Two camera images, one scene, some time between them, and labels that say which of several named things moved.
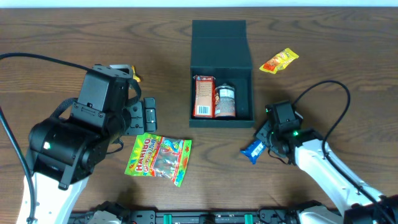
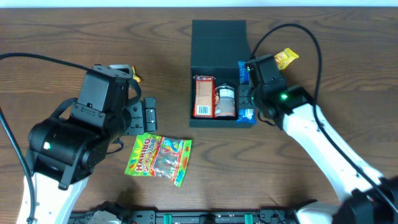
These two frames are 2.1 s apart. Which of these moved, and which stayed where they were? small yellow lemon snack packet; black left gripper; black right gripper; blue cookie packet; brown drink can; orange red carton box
Moved: blue cookie packet; black right gripper
Stayed: black left gripper; small yellow lemon snack packet; brown drink can; orange red carton box
